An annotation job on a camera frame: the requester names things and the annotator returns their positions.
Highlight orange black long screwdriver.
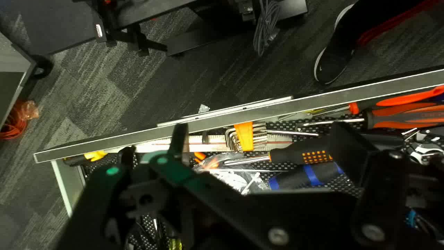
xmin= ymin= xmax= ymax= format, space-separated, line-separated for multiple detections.
xmin=300 ymin=104 xmax=444 ymax=132

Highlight black blue handled screwdriver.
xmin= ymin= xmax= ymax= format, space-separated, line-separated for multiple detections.
xmin=268 ymin=161 xmax=348 ymax=191

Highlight white plastic packet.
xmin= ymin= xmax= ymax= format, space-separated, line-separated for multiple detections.
xmin=207 ymin=168 xmax=271 ymax=196

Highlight yellow black handled tool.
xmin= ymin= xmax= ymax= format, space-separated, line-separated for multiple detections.
xmin=65 ymin=150 xmax=109 ymax=166

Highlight grey metal side cabinet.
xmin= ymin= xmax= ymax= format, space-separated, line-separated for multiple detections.
xmin=0 ymin=32 xmax=37 ymax=129

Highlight orange coiled cable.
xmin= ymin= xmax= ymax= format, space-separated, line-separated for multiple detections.
xmin=0 ymin=98 xmax=42 ymax=141

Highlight black shoe white sole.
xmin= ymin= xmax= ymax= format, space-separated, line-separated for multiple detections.
xmin=313 ymin=1 xmax=360 ymax=87

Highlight orange handled tool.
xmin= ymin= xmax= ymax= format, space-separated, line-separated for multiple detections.
xmin=373 ymin=85 xmax=444 ymax=108

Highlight grey cable bundle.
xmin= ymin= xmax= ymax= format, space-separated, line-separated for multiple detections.
xmin=252 ymin=0 xmax=285 ymax=58

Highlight black office chair base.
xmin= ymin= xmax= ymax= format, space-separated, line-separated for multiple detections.
xmin=89 ymin=0 xmax=170 ymax=58

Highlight black orange handled screwdriver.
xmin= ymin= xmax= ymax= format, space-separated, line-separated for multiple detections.
xmin=217 ymin=146 xmax=336 ymax=169

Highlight silver metal wrench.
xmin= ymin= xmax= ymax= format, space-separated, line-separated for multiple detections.
xmin=402 ymin=128 xmax=444 ymax=168

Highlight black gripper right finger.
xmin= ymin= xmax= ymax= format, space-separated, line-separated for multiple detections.
xmin=328 ymin=122 xmax=411 ymax=247

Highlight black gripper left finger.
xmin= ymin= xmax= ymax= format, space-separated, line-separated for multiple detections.
xmin=65 ymin=122 xmax=220 ymax=250

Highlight hex key set yellow holder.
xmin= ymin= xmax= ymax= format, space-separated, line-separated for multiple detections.
xmin=200 ymin=121 xmax=321 ymax=154

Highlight person leg dark trousers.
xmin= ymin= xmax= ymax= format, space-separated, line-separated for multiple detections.
xmin=332 ymin=0 xmax=444 ymax=50

